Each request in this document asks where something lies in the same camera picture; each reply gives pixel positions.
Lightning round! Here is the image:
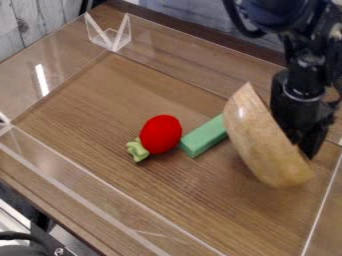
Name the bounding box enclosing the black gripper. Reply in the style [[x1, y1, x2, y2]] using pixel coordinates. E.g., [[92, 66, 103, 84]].
[[270, 70, 334, 159]]

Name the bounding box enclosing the light wooden bowl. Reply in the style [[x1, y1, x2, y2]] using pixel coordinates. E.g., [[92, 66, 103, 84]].
[[223, 83, 314, 188]]

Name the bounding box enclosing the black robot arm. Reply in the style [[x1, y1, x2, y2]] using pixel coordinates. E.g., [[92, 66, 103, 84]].
[[222, 0, 342, 157]]

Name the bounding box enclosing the green rectangular block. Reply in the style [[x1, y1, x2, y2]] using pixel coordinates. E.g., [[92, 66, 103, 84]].
[[181, 114, 227, 158]]

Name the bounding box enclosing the red plush strawberry toy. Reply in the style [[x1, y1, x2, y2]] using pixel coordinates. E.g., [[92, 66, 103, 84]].
[[126, 115, 183, 162]]

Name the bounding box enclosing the clear acrylic corner bracket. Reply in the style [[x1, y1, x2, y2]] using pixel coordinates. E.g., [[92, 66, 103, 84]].
[[84, 13, 132, 52]]

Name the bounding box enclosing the black metal bracket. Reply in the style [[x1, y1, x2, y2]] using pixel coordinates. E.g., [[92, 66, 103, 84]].
[[30, 223, 78, 256]]

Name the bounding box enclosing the black cable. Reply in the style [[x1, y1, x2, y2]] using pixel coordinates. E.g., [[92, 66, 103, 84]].
[[0, 229, 35, 248]]

